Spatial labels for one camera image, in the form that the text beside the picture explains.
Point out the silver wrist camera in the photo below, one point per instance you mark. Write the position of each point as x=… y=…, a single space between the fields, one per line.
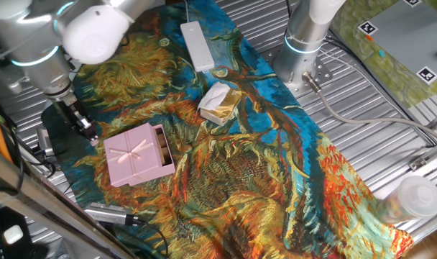
x=13 y=84

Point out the white power strip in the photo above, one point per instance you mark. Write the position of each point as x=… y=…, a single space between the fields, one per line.
x=198 y=46

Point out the black computer mouse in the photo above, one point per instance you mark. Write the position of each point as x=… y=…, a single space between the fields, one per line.
x=37 y=252

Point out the metal frame bar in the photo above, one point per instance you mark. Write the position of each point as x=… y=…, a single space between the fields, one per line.
x=42 y=201

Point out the green patterned mat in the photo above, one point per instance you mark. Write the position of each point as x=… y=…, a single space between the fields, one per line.
x=391 y=73

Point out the white earbud case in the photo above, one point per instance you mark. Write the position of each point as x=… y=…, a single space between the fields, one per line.
x=13 y=234

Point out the silver vented camera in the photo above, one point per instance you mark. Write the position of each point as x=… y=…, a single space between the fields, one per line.
x=107 y=214

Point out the small orange block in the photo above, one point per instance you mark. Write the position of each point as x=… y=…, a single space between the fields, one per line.
x=369 y=37

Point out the silver side camera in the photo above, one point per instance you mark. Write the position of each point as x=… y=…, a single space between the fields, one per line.
x=44 y=142

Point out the small blue block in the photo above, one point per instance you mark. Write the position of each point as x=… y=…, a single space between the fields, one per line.
x=381 y=53

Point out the translucent plastic cup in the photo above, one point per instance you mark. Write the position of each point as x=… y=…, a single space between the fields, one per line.
x=418 y=196

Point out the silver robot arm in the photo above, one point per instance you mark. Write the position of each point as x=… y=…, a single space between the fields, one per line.
x=42 y=46

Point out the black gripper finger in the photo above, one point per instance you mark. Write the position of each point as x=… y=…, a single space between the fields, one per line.
x=82 y=132
x=90 y=126

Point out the gray marker board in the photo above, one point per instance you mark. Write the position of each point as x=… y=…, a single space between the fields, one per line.
x=409 y=36

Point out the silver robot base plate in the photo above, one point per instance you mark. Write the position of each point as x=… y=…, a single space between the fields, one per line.
x=324 y=73

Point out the pink ribboned casing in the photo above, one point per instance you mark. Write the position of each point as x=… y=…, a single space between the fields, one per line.
x=127 y=167

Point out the tan cardboard box insert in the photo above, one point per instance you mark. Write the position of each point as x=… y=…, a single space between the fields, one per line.
x=163 y=145

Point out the gold tissue pack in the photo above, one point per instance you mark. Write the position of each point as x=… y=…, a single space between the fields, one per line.
x=218 y=104

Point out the pink inner gift box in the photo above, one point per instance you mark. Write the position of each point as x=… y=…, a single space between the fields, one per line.
x=170 y=167

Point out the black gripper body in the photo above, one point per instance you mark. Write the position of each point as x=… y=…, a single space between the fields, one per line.
x=68 y=113

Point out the sunflower painting print cloth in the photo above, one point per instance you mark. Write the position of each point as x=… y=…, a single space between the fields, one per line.
x=240 y=172

